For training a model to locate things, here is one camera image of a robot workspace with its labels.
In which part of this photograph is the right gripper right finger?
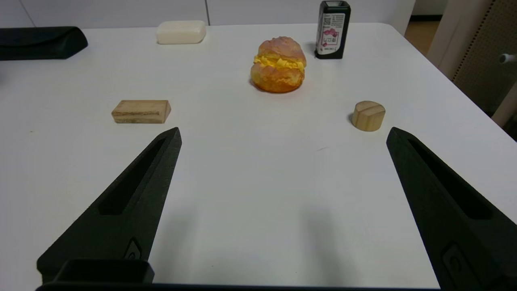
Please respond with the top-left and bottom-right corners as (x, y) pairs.
(386, 127), (517, 291)

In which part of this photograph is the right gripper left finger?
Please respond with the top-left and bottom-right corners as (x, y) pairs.
(36, 127), (183, 283)

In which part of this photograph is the rectangular wooden block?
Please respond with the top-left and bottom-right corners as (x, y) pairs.
(111, 100), (172, 124)

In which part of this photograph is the round wooden block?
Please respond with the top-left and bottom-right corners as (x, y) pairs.
(351, 101), (386, 132)

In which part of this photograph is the brown pegboard panel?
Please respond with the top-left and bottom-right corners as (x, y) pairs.
(426, 0), (517, 114)

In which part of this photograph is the black leather glasses case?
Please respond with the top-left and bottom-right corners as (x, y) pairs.
(0, 27), (88, 61)

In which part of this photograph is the white soap bar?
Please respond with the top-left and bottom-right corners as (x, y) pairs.
(156, 20), (207, 45)

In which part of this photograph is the cream puff bun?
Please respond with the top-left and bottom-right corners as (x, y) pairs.
(250, 36), (307, 94)

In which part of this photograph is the black tin with pink print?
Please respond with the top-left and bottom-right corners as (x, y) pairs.
(315, 0), (351, 60)

